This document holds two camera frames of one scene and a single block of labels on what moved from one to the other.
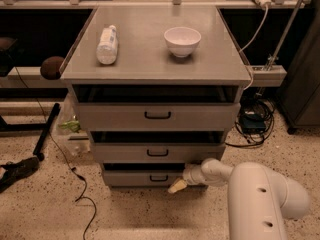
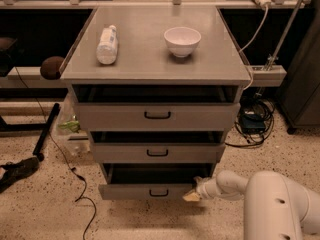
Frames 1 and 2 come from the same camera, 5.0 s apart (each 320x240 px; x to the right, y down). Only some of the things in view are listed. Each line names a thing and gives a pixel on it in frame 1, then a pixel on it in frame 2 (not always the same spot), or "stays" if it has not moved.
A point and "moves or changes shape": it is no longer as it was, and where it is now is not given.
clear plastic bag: x=69 y=129 stays
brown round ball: x=50 y=67 stays
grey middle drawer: x=156 y=152 stays
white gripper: x=189 y=176 → x=204 y=189
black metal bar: x=38 y=151 stays
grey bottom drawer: x=142 y=179 moves or changes shape
